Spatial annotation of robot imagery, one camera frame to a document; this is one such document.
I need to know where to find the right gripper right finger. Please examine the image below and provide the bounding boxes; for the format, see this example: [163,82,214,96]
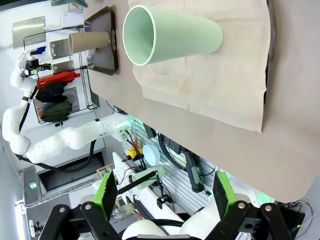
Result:
[207,171,292,240]

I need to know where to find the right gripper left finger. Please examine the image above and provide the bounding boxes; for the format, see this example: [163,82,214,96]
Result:
[43,171,120,240]

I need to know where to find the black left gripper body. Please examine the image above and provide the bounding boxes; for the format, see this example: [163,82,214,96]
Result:
[25,57,41,76]

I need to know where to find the brown tall cup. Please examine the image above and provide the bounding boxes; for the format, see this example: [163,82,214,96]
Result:
[68,31,112,55]

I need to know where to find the teal cloth mat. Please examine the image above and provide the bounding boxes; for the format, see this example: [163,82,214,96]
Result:
[51,0,89,7]

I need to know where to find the beige cloth mat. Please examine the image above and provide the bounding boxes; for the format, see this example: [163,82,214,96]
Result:
[127,0,272,135]

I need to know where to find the light green tall cup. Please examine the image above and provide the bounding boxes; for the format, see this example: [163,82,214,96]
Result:
[122,5,224,67]

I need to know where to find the dark brown serving tray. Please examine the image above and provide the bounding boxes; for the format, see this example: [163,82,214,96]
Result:
[83,6,120,76]

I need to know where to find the red folded bags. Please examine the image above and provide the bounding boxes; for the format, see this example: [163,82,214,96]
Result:
[37,70,82,89]

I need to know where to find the black folded bags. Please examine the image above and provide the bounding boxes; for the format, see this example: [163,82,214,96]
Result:
[34,81,69,104]

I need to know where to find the dark green folded bag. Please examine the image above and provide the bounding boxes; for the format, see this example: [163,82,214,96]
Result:
[39,100,74,123]

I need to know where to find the spare light green cup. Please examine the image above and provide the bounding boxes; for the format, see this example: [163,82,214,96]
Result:
[131,166,167,191]

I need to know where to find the yellow emergency stop box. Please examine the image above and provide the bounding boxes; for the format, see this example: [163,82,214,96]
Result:
[126,147,142,161]

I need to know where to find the spare pale blue bowl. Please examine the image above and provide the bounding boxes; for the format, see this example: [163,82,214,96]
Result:
[142,144,161,167]

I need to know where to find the black camera stand rod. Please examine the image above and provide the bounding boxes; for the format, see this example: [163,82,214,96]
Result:
[117,171,159,195]

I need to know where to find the large metal wall plate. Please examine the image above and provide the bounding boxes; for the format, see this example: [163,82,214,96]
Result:
[11,15,47,49]

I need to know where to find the black wire wall rack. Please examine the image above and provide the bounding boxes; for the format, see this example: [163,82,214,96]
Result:
[23,26,99,125]

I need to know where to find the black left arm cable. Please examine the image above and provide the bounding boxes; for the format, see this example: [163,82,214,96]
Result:
[14,82,99,174]

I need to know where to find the coiled black cable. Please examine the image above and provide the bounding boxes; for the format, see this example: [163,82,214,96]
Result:
[158,133,189,171]

